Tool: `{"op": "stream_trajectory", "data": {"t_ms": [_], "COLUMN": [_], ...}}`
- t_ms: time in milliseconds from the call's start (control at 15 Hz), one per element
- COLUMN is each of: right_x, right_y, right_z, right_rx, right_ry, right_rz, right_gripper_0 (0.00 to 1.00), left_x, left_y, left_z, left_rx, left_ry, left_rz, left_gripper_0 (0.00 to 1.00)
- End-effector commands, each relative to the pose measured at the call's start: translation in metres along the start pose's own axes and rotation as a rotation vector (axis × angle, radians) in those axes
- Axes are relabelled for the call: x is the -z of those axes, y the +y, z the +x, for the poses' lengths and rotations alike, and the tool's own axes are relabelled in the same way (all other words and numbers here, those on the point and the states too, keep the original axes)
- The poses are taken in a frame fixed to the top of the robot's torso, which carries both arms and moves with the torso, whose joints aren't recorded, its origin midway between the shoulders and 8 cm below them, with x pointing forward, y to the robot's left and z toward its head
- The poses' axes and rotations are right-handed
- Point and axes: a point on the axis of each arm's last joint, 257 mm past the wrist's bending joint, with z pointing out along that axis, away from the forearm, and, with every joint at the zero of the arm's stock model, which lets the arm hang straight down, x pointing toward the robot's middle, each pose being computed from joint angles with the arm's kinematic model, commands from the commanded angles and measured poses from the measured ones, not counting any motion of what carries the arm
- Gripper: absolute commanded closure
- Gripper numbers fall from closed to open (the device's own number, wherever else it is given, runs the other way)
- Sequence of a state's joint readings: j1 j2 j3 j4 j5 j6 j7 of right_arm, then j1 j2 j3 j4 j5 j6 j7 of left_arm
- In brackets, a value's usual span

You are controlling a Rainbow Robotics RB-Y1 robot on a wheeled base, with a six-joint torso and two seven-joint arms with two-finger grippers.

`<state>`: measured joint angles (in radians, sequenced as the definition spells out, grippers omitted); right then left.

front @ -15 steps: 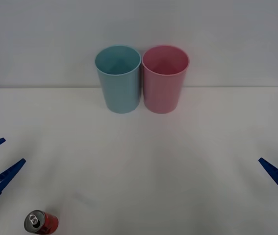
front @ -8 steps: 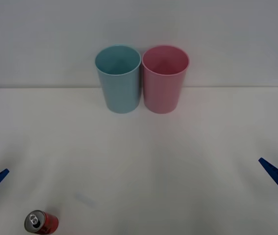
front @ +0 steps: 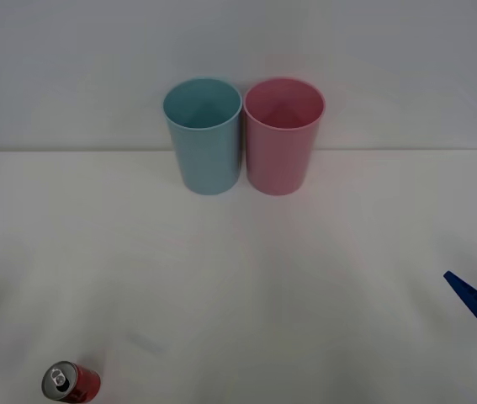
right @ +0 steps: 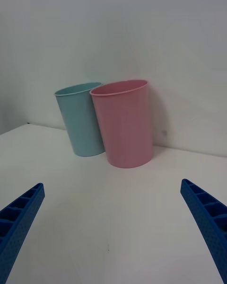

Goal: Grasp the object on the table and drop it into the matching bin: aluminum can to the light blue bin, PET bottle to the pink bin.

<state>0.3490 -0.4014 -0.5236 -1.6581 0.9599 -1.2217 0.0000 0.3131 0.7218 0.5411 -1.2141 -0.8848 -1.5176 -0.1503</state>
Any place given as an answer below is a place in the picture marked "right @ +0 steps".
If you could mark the pink plastic bin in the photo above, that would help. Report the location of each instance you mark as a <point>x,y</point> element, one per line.
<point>125,127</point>

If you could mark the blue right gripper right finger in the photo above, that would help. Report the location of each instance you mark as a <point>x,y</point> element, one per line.
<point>208,217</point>

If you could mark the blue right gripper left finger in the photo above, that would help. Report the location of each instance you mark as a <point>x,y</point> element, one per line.
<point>16,227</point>

